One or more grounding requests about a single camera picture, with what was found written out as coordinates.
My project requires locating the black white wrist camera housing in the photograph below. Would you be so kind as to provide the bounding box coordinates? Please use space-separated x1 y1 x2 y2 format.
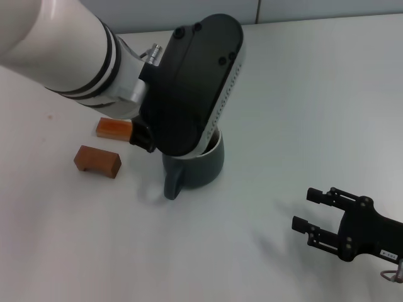
138 13 247 158

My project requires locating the brown notched wooden block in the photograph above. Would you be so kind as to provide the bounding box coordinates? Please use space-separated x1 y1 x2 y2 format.
73 145 122 180

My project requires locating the glossy orange wooden block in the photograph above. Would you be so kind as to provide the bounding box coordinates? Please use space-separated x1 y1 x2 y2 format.
94 116 133 141

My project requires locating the right wrist cable plug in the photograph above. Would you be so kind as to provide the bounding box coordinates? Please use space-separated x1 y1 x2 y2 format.
380 259 403 286

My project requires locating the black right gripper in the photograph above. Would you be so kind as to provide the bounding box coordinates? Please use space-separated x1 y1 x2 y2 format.
291 186 403 263

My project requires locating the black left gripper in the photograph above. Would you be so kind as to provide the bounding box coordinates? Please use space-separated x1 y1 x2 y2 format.
130 117 157 154

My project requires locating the wrist cable plug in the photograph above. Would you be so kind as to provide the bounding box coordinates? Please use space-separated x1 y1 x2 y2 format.
380 259 403 286
138 43 164 67

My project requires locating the left wrist cable plug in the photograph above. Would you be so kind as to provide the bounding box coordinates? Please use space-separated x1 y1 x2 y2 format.
138 43 164 67

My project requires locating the dark grey ceramic cup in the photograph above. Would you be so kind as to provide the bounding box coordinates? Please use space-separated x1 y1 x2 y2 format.
161 127 225 201

